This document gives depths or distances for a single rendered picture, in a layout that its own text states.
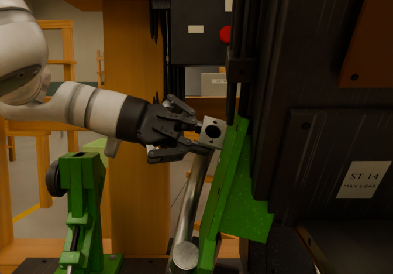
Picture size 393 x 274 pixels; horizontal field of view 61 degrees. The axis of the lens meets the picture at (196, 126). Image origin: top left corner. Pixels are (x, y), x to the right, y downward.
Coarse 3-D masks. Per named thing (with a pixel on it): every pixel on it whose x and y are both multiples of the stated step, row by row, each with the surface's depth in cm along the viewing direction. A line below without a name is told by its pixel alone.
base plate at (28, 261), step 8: (24, 264) 77; (32, 264) 77; (40, 264) 77; (48, 264) 77; (56, 264) 77; (128, 264) 77; (136, 264) 77; (144, 264) 77; (152, 264) 77; (160, 264) 77; (232, 264) 77; (240, 264) 77; (16, 272) 74; (24, 272) 74; (32, 272) 74; (40, 272) 74; (48, 272) 74; (120, 272) 74; (128, 272) 74; (136, 272) 74; (144, 272) 74; (152, 272) 74; (160, 272) 74; (240, 272) 74
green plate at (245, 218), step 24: (240, 120) 43; (240, 144) 43; (216, 168) 54; (240, 168) 45; (216, 192) 47; (240, 192) 45; (216, 216) 44; (240, 216) 45; (264, 216) 45; (264, 240) 46
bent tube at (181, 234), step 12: (204, 120) 55; (216, 120) 55; (204, 132) 54; (216, 132) 56; (204, 144) 53; (216, 144) 53; (204, 156) 58; (192, 168) 61; (204, 168) 60; (192, 180) 61; (192, 192) 61; (192, 204) 60; (180, 216) 59; (192, 216) 59; (180, 228) 57; (192, 228) 58; (180, 240) 56
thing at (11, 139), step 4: (8, 136) 543; (12, 136) 545; (8, 140) 544; (12, 140) 545; (8, 144) 545; (12, 144) 546; (12, 148) 546; (12, 152) 546; (12, 156) 547; (12, 160) 548
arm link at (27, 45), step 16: (0, 16) 23; (16, 16) 24; (32, 16) 26; (0, 32) 23; (16, 32) 24; (32, 32) 25; (0, 48) 23; (16, 48) 24; (32, 48) 25; (0, 64) 23; (16, 64) 24; (32, 64) 26; (0, 80) 24; (16, 80) 26; (32, 80) 30; (0, 96) 28; (16, 96) 35; (32, 96) 45
